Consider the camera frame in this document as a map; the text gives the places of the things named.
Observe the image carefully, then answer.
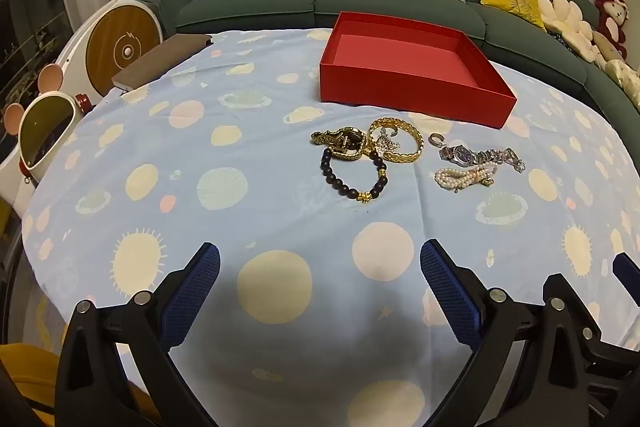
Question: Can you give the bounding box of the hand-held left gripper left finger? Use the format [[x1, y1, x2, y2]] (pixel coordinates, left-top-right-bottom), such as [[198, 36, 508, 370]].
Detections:
[[54, 242, 222, 427]]

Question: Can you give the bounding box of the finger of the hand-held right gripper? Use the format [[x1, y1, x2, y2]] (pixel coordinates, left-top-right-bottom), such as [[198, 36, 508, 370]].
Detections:
[[582, 252, 640, 408]]

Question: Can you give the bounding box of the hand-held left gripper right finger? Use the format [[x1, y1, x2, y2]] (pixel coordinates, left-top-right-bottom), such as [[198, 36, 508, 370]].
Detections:
[[419, 238, 608, 427]]

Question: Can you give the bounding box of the pearl bracelet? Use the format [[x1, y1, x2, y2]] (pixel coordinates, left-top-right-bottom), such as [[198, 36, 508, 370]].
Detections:
[[434, 164, 498, 194]]

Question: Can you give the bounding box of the silver wristwatch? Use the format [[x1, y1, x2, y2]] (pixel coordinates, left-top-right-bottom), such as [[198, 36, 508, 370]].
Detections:
[[439, 144, 527, 174]]

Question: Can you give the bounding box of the gold leaf bangle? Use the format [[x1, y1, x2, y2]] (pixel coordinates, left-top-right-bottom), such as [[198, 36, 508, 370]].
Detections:
[[369, 118, 425, 164]]

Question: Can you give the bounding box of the silver flower earring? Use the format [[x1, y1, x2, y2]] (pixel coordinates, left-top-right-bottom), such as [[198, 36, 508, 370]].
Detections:
[[376, 134, 401, 158]]

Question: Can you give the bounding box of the dark bead bracelet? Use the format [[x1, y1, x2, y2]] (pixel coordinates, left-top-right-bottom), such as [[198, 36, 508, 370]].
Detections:
[[320, 147, 388, 204]]

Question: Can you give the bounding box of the gold wristwatch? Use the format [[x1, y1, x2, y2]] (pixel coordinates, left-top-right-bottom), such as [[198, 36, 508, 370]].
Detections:
[[311, 127, 373, 162]]

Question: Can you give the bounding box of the red cardboard box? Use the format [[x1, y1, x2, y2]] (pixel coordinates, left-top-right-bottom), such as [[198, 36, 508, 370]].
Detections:
[[319, 11, 518, 130]]

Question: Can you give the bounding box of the blue planet print tablecloth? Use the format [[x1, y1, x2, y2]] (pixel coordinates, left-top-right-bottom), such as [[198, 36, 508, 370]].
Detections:
[[22, 27, 640, 427]]

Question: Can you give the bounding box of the cream quilted pillow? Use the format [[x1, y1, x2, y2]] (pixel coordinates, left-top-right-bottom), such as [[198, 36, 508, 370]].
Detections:
[[600, 57, 640, 108]]

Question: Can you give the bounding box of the white toy with goggle visor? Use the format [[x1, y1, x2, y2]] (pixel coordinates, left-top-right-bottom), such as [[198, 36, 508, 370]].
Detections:
[[0, 64, 96, 218]]

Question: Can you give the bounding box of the beige plush toy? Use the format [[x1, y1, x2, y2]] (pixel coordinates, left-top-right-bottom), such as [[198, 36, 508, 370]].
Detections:
[[592, 29, 628, 62]]

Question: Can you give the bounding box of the brown box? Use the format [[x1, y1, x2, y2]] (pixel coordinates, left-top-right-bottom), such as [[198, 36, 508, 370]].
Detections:
[[111, 34, 215, 94]]

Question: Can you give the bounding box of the red monkey plush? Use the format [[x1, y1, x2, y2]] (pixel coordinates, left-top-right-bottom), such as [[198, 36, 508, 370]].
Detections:
[[592, 0, 631, 48]]

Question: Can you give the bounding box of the white flower cushion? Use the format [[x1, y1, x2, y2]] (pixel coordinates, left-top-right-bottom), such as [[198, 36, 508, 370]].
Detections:
[[537, 0, 601, 58]]

